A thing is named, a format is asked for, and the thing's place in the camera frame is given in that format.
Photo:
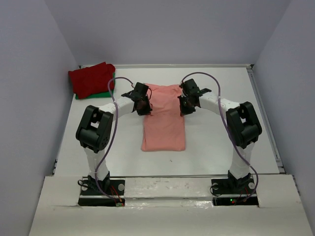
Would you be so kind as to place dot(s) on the folded green t-shirt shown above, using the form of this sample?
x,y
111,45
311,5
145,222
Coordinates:
x,y
103,94

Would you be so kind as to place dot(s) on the aluminium table edge rail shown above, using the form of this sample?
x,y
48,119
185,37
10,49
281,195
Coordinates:
x,y
269,132

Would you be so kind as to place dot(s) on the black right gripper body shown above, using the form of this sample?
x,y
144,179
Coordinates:
x,y
185,106

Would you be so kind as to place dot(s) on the folded dark red t-shirt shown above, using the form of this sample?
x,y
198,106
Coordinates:
x,y
91,80

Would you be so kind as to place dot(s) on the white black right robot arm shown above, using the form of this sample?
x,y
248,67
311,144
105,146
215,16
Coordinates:
x,y
243,128

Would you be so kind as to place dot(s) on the salmon pink t-shirt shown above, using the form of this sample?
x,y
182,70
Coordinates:
x,y
164,128

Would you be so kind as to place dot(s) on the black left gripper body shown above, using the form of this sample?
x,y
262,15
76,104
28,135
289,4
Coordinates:
x,y
144,108

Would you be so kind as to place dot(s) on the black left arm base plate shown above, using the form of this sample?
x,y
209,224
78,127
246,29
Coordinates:
x,y
90,195

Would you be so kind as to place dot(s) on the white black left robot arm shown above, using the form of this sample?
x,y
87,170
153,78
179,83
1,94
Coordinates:
x,y
97,130

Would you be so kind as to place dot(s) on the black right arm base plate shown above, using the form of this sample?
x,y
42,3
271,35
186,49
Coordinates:
x,y
223,195

